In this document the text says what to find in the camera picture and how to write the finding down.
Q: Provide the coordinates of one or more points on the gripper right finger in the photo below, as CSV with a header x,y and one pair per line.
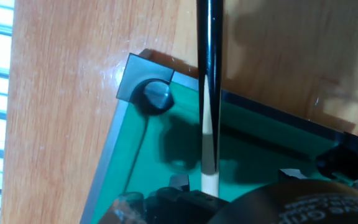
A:
x,y
292,174

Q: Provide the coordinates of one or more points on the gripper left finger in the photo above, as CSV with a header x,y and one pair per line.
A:
x,y
188,208

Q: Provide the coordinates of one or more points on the wooden pool cue black butt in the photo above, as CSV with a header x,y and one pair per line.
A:
x,y
210,46

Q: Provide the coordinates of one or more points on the mini pool table green felt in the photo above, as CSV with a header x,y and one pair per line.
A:
x,y
154,174

